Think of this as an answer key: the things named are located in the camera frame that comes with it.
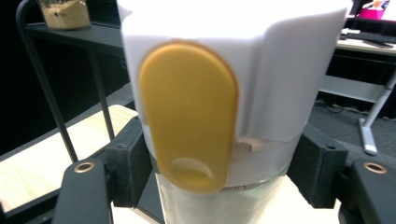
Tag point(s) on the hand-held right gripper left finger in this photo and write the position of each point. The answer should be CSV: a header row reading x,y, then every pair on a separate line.
x,y
129,165

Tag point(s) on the glass seasoning jar yellow button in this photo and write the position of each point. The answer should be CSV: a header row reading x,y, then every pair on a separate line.
x,y
218,109

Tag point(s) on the white desk with metal leg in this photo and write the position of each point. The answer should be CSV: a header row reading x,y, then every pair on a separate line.
x,y
367,46

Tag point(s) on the black metal rack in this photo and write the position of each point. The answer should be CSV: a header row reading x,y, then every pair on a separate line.
x,y
77,39

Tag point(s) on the black keyboard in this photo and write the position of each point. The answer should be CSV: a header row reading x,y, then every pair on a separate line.
x,y
373,37

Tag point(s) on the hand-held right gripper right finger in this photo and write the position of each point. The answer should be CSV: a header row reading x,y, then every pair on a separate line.
x,y
317,168

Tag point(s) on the pink box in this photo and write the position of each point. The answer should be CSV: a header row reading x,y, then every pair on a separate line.
x,y
372,13

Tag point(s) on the glass jar with beige powder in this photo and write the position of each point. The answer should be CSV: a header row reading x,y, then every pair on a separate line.
x,y
65,15

